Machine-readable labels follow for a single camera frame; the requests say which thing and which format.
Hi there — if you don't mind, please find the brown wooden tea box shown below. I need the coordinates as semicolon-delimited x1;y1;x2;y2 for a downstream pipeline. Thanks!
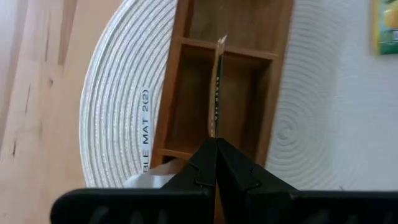
150;0;295;170

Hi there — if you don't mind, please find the white round woven mat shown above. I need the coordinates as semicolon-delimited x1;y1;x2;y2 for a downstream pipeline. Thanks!
79;0;398;190

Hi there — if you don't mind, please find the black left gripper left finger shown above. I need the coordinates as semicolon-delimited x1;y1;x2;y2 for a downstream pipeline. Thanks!
50;138;218;224

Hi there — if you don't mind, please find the brown tea packet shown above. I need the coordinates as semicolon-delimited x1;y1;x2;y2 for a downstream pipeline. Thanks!
208;34;228;139

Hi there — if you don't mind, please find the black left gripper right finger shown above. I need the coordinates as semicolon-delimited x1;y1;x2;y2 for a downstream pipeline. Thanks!
217;138;398;224

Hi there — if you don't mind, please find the silver foil packet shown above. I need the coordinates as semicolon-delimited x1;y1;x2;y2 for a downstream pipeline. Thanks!
369;0;398;56

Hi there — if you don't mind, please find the white orange Tazo tea packet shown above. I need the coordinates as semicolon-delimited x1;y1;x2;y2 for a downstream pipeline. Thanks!
124;158;187;189

